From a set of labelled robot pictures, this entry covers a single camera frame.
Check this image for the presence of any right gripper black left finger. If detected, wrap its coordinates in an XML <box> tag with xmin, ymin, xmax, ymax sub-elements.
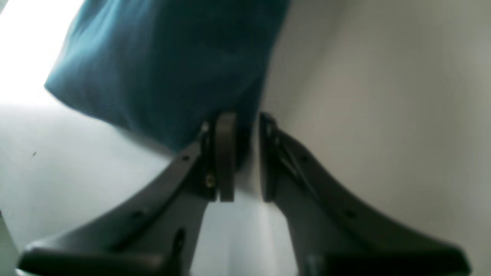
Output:
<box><xmin>17</xmin><ymin>112</ymin><xmax>237</xmax><ymax>276</ymax></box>

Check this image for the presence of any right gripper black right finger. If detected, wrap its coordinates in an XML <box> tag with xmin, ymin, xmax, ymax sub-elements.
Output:
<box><xmin>259</xmin><ymin>112</ymin><xmax>471</xmax><ymax>276</ymax></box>

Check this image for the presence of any dark blue T-shirt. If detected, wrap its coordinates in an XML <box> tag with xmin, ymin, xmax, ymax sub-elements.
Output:
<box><xmin>44</xmin><ymin>0</ymin><xmax>290</xmax><ymax>165</ymax></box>

